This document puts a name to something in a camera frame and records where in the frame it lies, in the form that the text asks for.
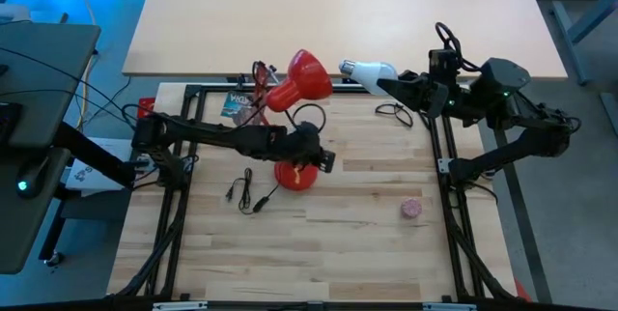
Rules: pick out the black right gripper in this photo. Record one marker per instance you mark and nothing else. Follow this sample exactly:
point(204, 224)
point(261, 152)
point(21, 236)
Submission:
point(429, 93)

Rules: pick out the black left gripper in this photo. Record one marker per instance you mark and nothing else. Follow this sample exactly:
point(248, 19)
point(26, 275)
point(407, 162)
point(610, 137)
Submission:
point(301, 144)

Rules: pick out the white lightbulb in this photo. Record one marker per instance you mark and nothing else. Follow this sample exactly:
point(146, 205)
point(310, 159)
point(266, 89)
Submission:
point(372, 73)

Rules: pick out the red desk lamp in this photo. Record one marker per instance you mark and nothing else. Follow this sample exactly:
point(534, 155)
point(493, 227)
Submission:
point(304, 79)

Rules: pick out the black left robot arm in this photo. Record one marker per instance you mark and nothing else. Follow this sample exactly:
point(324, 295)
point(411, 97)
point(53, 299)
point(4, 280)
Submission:
point(217, 137)

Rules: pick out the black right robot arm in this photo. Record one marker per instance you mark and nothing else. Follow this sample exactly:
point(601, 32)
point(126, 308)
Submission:
point(521, 127)

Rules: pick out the black eyeglasses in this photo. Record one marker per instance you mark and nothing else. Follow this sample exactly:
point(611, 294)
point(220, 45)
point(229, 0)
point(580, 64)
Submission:
point(392, 106)

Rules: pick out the colourful printed packet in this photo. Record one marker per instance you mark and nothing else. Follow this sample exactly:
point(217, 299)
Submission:
point(236, 105)

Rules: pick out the light wooden desk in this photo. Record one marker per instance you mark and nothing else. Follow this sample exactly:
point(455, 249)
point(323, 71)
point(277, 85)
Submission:
point(338, 21)

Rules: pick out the pink round disc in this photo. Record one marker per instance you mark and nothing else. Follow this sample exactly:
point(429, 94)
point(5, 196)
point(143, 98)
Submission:
point(411, 208)

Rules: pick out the red corner marker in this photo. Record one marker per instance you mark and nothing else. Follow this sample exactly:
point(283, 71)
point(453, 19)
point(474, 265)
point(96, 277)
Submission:
point(521, 291)
point(146, 107)

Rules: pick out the blue-grey metal table legs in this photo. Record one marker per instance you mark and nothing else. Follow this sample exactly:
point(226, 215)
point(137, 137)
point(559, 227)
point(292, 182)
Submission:
point(579, 21)

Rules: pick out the white printed box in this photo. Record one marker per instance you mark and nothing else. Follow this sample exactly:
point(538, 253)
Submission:
point(79, 178)

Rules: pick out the dark grey side desk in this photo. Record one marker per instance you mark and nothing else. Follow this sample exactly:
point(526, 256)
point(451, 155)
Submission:
point(43, 84)

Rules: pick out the black caster wheel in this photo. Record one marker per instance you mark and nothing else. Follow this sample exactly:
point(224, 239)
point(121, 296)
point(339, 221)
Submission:
point(54, 259)

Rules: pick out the black computer mouse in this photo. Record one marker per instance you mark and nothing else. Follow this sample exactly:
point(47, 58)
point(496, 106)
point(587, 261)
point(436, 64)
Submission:
point(30, 180)

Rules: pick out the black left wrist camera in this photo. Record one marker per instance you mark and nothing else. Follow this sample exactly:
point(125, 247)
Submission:
point(327, 161)

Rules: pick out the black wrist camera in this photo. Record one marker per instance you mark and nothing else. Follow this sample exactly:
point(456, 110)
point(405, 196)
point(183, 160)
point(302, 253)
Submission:
point(444, 62)
point(327, 161)

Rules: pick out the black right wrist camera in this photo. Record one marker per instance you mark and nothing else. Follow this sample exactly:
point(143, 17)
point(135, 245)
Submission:
point(444, 62)

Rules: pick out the silver frame bracket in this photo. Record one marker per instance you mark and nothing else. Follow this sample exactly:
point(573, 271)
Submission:
point(179, 305)
point(449, 306)

